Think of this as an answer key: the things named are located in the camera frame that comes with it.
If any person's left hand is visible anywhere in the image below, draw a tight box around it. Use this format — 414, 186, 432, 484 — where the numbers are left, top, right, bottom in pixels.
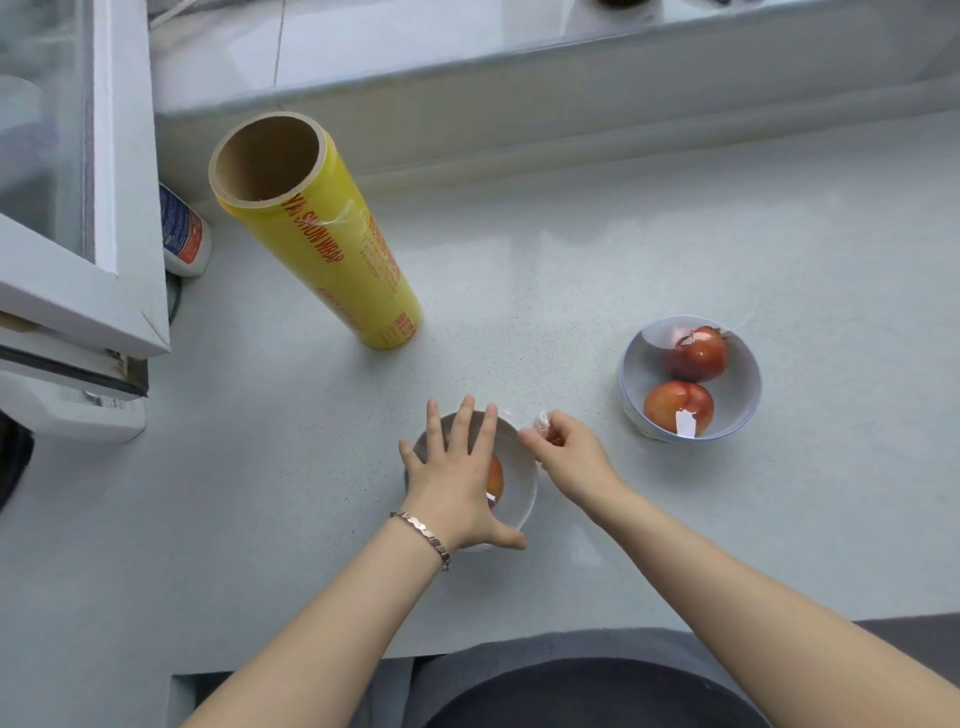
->
397, 395, 528, 558

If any person's right hand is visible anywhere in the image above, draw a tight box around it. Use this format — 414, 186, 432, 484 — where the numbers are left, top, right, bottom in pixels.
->
517, 410, 629, 520

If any white bowl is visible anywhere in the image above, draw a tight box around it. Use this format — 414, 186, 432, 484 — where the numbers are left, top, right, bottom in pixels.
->
404, 407, 562, 553
617, 314, 764, 443
404, 408, 540, 553

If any clear cling film sheet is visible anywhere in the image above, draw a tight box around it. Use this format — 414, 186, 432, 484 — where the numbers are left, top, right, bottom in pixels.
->
617, 314, 764, 443

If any yellow plastic wrap roll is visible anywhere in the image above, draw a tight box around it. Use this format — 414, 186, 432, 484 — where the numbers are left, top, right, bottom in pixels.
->
207, 110, 424, 351

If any person's right forearm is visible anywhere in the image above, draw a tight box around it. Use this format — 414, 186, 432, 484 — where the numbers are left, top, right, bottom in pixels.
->
592, 483, 960, 728

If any person's left forearm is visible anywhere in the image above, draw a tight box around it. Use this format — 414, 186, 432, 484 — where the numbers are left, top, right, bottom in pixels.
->
183, 521, 451, 728

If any grey shirt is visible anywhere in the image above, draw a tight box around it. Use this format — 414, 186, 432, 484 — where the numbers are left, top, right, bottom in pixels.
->
352, 628, 759, 728

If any white bottle blue orange label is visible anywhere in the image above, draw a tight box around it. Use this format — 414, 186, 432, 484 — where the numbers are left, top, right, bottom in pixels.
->
158, 182, 214, 279

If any white appliance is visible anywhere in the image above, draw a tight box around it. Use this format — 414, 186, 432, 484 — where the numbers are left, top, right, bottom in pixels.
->
0, 367, 148, 444

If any white open window sash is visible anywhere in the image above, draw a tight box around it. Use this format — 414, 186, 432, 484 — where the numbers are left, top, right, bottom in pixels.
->
0, 0, 172, 360

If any black rounded object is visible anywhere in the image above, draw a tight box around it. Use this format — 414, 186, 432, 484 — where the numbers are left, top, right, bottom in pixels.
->
0, 410, 35, 515

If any silver link bracelet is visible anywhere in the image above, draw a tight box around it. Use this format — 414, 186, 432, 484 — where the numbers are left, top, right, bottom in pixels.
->
389, 510, 453, 573

